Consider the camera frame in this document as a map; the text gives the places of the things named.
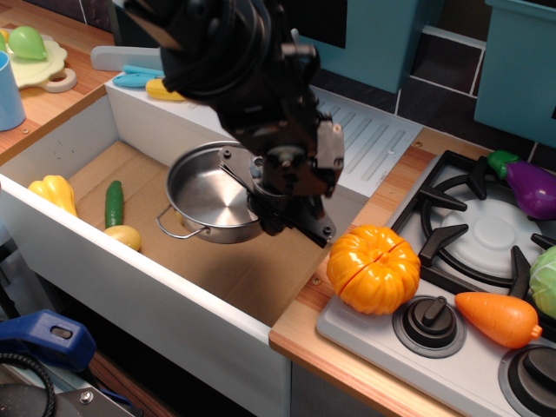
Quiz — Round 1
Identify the green toy cabbage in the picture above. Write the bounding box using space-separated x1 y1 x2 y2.
529 246 555 317

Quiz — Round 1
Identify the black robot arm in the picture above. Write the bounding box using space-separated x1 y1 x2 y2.
123 1 344 246

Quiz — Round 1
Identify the black stove knob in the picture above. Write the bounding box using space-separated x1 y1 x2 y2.
498 345 555 416
392 296 467 359

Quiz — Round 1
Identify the yellow toy corn cob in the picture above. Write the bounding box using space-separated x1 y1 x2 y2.
145 78 186 102

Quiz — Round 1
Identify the pale yellow toy potato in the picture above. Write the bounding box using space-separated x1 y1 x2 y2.
104 225 142 251

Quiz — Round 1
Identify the grey toy knife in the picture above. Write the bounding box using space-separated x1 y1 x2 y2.
90 46 162 72

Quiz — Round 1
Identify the teal cabinet right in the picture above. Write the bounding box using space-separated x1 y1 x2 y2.
474 1 555 148

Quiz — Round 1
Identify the orange toy pumpkin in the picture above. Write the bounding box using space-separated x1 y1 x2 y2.
327 225 421 315

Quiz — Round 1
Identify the light blue plastic cup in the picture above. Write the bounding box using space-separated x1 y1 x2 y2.
0 51 26 131

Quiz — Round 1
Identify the purple toy eggplant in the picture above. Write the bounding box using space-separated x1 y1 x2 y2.
487 150 555 221

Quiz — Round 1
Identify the white toy sink basin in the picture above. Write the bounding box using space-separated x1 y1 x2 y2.
0 77 424 417

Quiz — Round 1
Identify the orange toy carrot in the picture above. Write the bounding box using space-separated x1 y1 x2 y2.
454 292 543 349

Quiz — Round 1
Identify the black stove knob right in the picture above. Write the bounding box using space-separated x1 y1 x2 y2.
498 345 555 416

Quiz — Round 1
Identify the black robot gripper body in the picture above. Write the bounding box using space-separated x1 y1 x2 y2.
218 99 344 217

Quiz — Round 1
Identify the grey toy stove top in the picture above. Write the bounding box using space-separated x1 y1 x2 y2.
317 150 555 416

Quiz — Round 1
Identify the dark container with white lid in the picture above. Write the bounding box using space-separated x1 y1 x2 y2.
108 1 158 48

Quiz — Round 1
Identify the black cable bottom left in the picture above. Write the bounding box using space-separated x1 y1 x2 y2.
0 352 56 417

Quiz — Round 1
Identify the small stainless steel pot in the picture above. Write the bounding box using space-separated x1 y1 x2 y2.
156 141 263 244

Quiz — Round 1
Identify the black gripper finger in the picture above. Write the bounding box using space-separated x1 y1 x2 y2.
280 203 336 248
248 195 286 236

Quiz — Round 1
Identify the green toy cucumber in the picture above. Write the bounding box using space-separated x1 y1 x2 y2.
104 181 124 228

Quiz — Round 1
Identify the blue clamp handle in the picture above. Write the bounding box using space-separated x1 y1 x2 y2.
1 309 96 373

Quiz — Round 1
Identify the cream toy cutting board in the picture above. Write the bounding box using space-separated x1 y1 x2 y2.
1 28 77 93

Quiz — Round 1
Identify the black stove knob left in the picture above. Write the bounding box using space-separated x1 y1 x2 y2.
392 296 467 359

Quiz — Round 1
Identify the green toy pear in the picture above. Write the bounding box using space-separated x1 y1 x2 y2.
7 26 48 61

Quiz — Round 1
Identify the yellow toy squash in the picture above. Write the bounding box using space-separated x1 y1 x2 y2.
28 175 78 217

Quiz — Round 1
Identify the light blue toy utensil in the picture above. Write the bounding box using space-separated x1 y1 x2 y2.
113 65 164 88

